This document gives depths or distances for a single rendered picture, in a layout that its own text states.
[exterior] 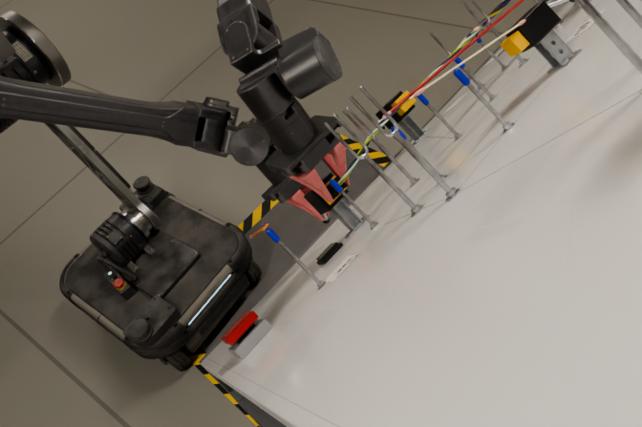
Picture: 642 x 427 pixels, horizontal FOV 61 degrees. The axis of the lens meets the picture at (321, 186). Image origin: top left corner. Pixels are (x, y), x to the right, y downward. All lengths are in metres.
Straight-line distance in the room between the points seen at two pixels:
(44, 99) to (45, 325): 1.82
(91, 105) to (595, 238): 0.67
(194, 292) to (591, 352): 1.76
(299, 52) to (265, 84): 0.06
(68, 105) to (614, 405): 0.72
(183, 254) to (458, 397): 1.80
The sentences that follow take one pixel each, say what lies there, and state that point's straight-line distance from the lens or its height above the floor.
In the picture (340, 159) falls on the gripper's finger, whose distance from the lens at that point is 0.74.
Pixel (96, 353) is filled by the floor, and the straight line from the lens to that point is 2.33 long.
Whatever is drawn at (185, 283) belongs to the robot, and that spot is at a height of 0.24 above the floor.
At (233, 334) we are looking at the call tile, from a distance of 0.74.
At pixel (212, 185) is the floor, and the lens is 2.58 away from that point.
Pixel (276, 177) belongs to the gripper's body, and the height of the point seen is 1.11.
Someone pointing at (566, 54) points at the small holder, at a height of 1.30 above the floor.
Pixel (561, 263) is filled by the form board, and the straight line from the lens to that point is 0.30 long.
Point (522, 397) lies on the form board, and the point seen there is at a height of 1.50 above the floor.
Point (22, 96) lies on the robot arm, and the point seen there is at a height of 1.38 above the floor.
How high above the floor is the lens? 1.73
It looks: 47 degrees down
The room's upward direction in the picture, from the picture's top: 19 degrees counter-clockwise
